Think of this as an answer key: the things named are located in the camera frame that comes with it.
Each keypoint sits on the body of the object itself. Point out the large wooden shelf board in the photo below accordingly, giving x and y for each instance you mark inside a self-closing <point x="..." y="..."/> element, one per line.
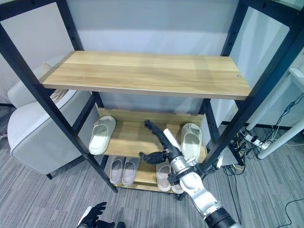
<point x="147" y="73"/>

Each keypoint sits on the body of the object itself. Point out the grey flat box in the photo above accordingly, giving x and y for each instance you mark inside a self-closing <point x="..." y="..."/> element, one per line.
<point x="226" y="158"/>

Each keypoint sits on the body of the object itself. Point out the black metal rack frame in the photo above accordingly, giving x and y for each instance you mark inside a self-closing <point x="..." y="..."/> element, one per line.
<point x="14" y="47"/>

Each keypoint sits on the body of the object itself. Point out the low wooden shelf board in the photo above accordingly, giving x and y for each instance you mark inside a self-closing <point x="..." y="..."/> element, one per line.
<point x="145" y="175"/>

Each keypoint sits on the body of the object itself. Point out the white slipper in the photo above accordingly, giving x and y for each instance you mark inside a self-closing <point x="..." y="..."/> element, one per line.
<point x="191" y="142"/>
<point x="101" y="139"/>

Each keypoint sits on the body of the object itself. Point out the white power strip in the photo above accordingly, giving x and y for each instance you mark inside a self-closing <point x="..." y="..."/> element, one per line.
<point x="259" y="143"/>

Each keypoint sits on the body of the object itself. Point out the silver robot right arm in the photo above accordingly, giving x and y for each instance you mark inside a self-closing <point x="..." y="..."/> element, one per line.
<point x="199" y="190"/>

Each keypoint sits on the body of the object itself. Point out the wooden shelf board with rim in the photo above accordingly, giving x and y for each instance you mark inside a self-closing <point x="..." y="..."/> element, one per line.
<point x="128" y="137"/>

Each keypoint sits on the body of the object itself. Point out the light grey armchair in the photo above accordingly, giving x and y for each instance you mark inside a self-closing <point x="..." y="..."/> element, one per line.
<point x="40" y="140"/>

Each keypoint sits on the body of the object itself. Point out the dark robot foot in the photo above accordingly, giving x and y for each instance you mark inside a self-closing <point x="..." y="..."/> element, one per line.
<point x="120" y="225"/>

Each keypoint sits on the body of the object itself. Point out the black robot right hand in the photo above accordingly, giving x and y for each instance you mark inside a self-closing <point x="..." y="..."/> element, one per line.
<point x="172" y="148"/>

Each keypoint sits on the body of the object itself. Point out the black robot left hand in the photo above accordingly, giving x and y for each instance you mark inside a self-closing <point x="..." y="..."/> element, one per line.
<point x="95" y="212"/>

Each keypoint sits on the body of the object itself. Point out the grey beige slipper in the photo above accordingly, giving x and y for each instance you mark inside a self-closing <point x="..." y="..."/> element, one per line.
<point x="130" y="172"/>
<point x="116" y="172"/>
<point x="177" y="188"/>
<point x="163" y="178"/>

